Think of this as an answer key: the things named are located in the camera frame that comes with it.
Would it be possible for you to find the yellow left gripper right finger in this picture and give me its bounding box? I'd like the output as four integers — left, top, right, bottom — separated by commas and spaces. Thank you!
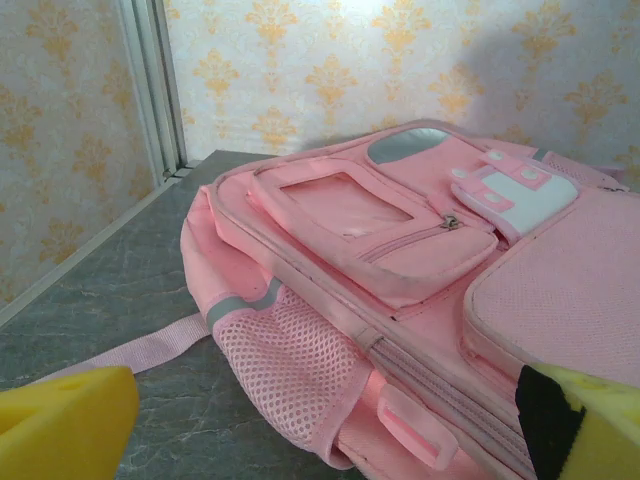
514, 363, 640, 480

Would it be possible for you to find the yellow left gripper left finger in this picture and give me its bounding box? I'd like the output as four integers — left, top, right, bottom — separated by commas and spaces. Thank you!
0, 365, 141, 480

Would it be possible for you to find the pink school backpack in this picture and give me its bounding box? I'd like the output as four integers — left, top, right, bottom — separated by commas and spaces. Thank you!
89, 118, 640, 480

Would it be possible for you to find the aluminium table side rail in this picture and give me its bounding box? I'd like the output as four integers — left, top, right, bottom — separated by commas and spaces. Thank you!
0, 163, 196, 327

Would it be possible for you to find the aluminium frame post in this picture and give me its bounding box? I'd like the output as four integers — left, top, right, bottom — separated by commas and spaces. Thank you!
116, 0, 189, 182

